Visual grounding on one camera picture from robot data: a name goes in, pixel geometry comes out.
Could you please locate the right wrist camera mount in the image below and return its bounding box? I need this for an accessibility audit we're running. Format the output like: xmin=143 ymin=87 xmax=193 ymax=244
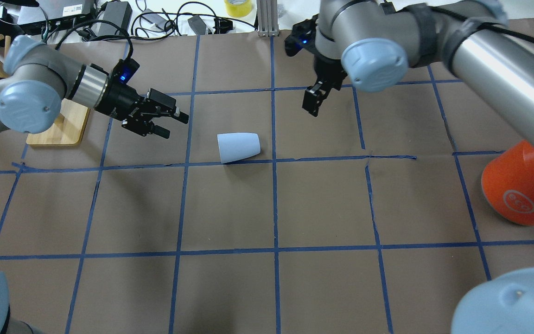
xmin=284 ymin=13 xmax=318 ymax=57

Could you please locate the aluminium frame post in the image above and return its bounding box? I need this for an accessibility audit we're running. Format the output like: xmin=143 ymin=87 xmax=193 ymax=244
xmin=256 ymin=0 xmax=280 ymax=37

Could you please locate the yellow tape roll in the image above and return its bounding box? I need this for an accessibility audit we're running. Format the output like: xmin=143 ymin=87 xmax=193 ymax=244
xmin=224 ymin=0 xmax=253 ymax=19

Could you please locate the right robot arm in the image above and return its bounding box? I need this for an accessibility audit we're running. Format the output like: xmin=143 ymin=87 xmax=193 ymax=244
xmin=285 ymin=0 xmax=534 ymax=146

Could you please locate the wooden cup rack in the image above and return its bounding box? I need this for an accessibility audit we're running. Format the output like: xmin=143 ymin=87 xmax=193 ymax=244
xmin=0 ymin=35 xmax=91 ymax=148

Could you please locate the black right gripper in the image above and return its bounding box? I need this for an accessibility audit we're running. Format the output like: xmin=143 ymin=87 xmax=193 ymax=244
xmin=302 ymin=55 xmax=347 ymax=117

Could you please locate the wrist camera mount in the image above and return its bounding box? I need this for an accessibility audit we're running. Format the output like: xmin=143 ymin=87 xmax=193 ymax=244
xmin=284 ymin=13 xmax=318 ymax=57
xmin=109 ymin=58 xmax=140 ymax=84

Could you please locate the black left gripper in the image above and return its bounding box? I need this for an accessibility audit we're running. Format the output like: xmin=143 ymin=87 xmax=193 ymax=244
xmin=95 ymin=83 xmax=190 ymax=139

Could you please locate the black power adapter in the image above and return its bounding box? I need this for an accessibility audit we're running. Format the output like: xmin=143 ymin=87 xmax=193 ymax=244
xmin=93 ymin=0 xmax=132 ymax=37

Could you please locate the white paper cup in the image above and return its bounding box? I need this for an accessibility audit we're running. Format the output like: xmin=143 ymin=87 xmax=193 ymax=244
xmin=216 ymin=133 xmax=261 ymax=164

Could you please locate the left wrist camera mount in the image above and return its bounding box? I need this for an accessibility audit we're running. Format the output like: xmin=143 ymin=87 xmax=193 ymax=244
xmin=109 ymin=58 xmax=140 ymax=84

